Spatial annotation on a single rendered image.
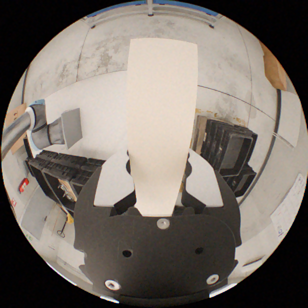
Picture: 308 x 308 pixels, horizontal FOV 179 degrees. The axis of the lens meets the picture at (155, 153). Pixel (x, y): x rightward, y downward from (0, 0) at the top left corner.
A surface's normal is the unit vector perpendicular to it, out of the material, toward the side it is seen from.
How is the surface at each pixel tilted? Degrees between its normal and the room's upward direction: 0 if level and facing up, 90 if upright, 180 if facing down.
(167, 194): 0
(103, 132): 0
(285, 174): 90
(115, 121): 0
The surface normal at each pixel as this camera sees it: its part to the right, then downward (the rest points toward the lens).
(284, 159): -1.00, -0.04
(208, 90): 0.00, 0.50
